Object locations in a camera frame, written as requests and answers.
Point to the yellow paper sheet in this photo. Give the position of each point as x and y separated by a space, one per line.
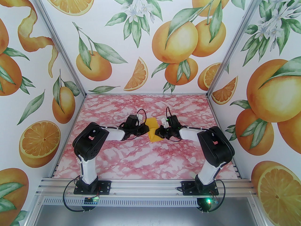
155 135

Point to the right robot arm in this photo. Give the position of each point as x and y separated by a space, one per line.
215 145

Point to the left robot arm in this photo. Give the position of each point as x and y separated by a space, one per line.
90 140

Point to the perforated metal strip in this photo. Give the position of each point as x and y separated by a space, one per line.
141 202

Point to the black controller with green light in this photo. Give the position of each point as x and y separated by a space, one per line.
207 202

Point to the grey metal panel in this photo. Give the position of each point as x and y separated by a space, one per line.
145 218

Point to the small circuit board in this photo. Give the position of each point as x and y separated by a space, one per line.
91 200

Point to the aluminium mounting rail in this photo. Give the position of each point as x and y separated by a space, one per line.
145 187

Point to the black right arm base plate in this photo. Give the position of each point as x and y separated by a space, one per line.
188 188

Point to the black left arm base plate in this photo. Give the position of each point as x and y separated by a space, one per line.
104 187

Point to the aluminium side rail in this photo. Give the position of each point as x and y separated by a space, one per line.
237 171

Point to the aluminium corner post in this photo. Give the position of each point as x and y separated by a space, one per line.
58 40
235 40

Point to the aluminium frame bar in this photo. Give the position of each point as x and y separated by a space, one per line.
258 211
33 211

